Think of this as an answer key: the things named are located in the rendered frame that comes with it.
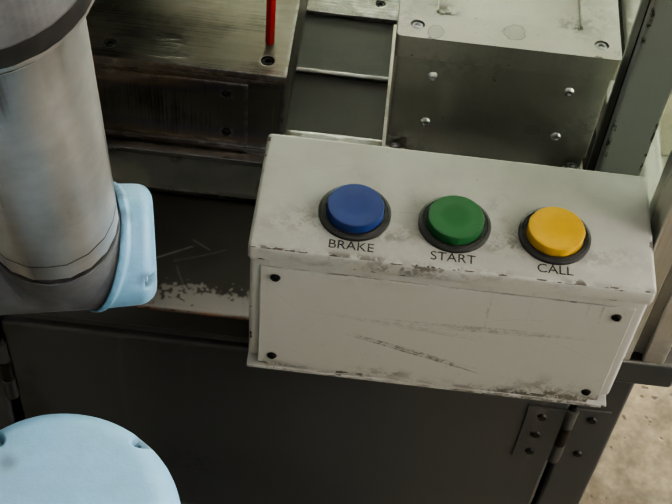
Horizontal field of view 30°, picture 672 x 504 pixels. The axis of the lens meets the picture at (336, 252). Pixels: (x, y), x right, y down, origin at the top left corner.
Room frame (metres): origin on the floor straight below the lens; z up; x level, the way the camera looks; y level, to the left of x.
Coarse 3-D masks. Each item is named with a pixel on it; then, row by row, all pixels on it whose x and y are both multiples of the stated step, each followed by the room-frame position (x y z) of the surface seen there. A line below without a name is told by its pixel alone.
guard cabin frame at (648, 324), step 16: (624, 48) 0.90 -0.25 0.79; (608, 96) 0.83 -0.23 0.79; (656, 192) 0.61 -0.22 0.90; (656, 208) 0.60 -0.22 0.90; (656, 224) 0.59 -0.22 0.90; (656, 240) 0.58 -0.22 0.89; (656, 256) 0.57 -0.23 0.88; (656, 272) 0.57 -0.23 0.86; (656, 288) 0.57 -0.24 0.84; (656, 304) 0.58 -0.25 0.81; (640, 320) 0.57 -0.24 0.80; (656, 320) 0.58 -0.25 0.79; (640, 336) 0.58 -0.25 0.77; (656, 336) 0.57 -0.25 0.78; (640, 352) 0.58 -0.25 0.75; (656, 352) 0.57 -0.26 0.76
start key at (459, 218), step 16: (432, 208) 0.57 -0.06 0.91; (448, 208) 0.57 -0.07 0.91; (464, 208) 0.57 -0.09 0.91; (480, 208) 0.58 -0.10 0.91; (432, 224) 0.56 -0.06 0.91; (448, 224) 0.56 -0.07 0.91; (464, 224) 0.56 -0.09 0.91; (480, 224) 0.56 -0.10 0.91; (448, 240) 0.55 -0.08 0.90; (464, 240) 0.55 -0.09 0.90
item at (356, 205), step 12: (336, 192) 0.58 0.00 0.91; (348, 192) 0.58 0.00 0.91; (360, 192) 0.58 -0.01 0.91; (372, 192) 0.58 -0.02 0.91; (336, 204) 0.56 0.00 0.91; (348, 204) 0.57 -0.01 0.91; (360, 204) 0.57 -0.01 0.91; (372, 204) 0.57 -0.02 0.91; (336, 216) 0.55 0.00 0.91; (348, 216) 0.56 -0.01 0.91; (360, 216) 0.56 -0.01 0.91; (372, 216) 0.56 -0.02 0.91; (348, 228) 0.55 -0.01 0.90; (360, 228) 0.55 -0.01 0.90; (372, 228) 0.55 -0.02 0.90
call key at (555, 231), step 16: (544, 208) 0.58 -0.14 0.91; (560, 208) 0.58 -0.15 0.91; (528, 224) 0.57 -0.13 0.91; (544, 224) 0.57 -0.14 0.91; (560, 224) 0.57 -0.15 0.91; (576, 224) 0.57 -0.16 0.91; (544, 240) 0.55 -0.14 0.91; (560, 240) 0.55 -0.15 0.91; (576, 240) 0.56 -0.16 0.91; (560, 256) 0.55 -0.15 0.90
